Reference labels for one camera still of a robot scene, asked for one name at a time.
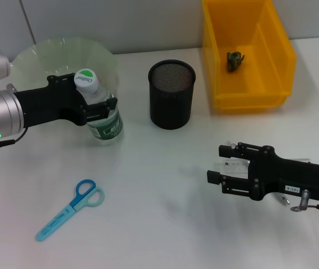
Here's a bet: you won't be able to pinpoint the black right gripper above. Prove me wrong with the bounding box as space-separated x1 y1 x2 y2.
206 142 319 202

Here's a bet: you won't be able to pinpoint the clear bottle green label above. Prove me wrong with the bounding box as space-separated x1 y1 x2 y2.
73 68 124 145

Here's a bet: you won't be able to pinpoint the pale green glass fruit bowl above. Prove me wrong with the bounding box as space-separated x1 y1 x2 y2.
9 36 120 124

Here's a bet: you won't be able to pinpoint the blue teal scissors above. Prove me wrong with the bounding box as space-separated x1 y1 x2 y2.
35 179 105 242

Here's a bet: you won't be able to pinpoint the clear plastic ruler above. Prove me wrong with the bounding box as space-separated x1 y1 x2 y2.
214 158 312 174

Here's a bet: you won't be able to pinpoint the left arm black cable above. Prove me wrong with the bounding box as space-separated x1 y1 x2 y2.
0 127 28 149

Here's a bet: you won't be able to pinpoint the black mesh pen holder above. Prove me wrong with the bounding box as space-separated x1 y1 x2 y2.
147 59 196 130

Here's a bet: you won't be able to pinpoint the yellow plastic bin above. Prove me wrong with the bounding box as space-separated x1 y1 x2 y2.
202 0 297 113

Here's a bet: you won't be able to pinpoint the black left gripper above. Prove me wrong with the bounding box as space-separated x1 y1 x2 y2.
15 72 119 129

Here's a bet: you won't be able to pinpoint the right gripper cable silver plug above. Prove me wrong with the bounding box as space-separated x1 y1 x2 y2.
289 189 319 215

